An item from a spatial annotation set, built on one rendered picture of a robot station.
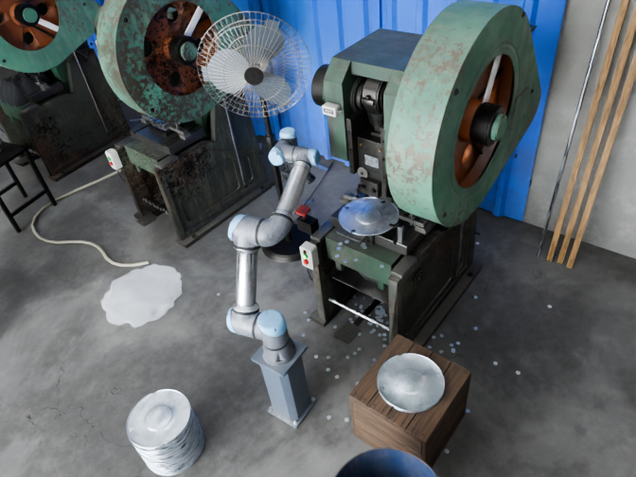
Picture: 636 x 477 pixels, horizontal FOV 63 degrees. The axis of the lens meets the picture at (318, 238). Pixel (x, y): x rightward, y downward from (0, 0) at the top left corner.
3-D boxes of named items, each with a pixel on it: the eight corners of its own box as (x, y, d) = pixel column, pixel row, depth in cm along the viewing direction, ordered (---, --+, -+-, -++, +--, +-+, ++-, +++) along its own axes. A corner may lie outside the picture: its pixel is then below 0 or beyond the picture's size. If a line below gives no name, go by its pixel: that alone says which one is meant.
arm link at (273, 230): (279, 243, 201) (317, 142, 220) (255, 238, 205) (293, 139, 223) (288, 256, 211) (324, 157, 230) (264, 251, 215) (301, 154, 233)
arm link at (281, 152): (288, 153, 220) (298, 140, 228) (265, 150, 224) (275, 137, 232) (291, 168, 226) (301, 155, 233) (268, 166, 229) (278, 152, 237)
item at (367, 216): (361, 191, 263) (361, 190, 262) (410, 209, 248) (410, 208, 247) (326, 222, 247) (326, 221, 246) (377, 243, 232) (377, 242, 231)
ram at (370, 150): (380, 203, 236) (379, 147, 217) (354, 193, 244) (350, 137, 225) (401, 184, 246) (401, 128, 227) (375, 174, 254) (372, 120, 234)
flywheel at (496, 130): (435, 235, 175) (500, 5, 150) (385, 215, 186) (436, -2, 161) (503, 207, 231) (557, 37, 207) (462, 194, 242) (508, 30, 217)
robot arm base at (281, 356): (282, 371, 225) (278, 358, 219) (256, 357, 232) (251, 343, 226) (302, 346, 234) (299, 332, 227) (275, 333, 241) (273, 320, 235)
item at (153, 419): (196, 432, 228) (196, 431, 228) (131, 459, 222) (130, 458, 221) (184, 380, 249) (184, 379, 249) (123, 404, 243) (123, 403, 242)
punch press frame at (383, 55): (394, 335, 270) (391, 96, 182) (328, 301, 292) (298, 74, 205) (464, 248, 313) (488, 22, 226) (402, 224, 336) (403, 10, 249)
